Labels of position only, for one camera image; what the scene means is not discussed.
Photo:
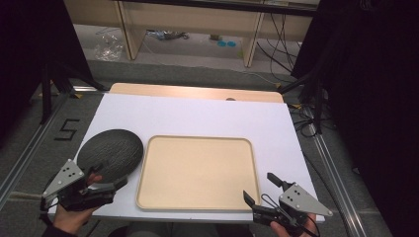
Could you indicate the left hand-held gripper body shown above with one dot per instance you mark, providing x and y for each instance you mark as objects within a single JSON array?
[{"x": 64, "y": 176}]

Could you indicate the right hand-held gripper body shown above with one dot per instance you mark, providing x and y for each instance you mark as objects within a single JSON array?
[{"x": 298, "y": 200}]

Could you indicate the dark grey textured plate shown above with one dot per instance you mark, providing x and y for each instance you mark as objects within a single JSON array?
[{"x": 112, "y": 151}]

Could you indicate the person's right hand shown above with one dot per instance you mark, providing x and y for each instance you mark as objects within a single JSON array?
[{"x": 308, "y": 232}]

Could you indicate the person's left hand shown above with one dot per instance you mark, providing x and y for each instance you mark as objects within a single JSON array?
[{"x": 70, "y": 220}]

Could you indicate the beige rectangular tray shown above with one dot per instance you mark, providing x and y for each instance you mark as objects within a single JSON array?
[{"x": 197, "y": 174}]

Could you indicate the black metal stand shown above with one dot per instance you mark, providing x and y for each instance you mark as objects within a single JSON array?
[
  {"x": 46, "y": 95},
  {"x": 318, "y": 105}
]

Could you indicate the white board mat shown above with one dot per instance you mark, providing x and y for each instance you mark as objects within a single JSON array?
[{"x": 204, "y": 115}]

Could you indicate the light wooden table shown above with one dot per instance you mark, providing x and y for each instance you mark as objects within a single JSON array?
[{"x": 184, "y": 90}]

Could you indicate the clear crumpled plastic bag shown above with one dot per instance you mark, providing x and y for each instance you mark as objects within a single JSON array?
[{"x": 108, "y": 47}]

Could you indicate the black curtain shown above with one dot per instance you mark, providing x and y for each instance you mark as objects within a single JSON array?
[
  {"x": 378, "y": 98},
  {"x": 29, "y": 49}
]

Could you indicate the blue round lid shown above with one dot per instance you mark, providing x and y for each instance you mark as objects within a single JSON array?
[
  {"x": 221, "y": 43},
  {"x": 232, "y": 43}
]

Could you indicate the clear plastic wrapper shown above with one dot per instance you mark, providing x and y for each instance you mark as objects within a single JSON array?
[{"x": 166, "y": 34}]

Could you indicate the aluminium floor rail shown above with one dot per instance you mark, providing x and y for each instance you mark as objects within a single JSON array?
[
  {"x": 29, "y": 148},
  {"x": 336, "y": 177}
]

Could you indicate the light wooden desk frame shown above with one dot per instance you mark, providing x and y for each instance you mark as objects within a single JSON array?
[{"x": 197, "y": 19}]

